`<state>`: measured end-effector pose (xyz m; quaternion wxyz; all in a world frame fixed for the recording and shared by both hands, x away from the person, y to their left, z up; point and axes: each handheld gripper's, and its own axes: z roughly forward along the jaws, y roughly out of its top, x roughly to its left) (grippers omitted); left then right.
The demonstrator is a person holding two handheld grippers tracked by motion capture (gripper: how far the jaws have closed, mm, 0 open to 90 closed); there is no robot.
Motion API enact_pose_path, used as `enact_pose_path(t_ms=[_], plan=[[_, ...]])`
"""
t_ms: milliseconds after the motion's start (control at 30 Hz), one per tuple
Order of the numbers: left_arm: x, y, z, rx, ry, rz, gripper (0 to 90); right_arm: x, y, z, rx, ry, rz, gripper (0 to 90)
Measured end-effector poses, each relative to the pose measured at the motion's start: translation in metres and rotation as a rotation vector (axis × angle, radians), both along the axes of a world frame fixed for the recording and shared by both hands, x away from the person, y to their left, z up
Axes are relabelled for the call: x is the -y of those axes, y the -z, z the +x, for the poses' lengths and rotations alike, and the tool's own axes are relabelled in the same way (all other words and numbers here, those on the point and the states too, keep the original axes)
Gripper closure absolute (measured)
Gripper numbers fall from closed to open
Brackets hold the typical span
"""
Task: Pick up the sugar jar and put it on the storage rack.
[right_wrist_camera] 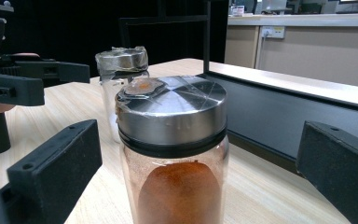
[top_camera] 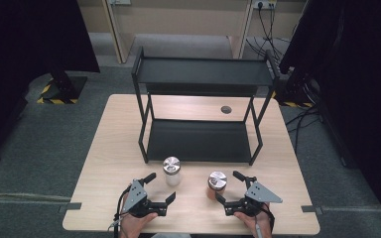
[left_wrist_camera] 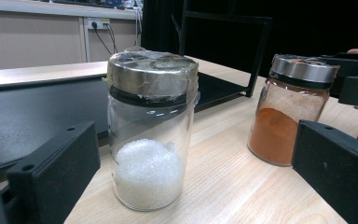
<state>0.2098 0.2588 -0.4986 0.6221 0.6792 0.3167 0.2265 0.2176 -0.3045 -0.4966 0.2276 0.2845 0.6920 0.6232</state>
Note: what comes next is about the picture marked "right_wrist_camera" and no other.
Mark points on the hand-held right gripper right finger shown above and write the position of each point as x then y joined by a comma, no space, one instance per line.
341,168

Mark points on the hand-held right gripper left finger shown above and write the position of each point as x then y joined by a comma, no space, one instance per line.
56,168

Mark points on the glass jar with white powder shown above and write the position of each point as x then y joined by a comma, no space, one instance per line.
121,59

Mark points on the black metal shelf rack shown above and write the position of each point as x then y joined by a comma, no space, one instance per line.
276,109

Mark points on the glass jar with red powder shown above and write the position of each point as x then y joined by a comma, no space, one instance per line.
171,124

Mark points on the black curtain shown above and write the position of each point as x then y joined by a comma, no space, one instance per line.
74,31

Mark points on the beige counter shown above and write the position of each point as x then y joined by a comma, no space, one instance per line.
323,56

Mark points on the small white box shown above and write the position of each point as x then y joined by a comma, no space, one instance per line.
237,11

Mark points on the white wall socket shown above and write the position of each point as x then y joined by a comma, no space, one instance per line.
272,32

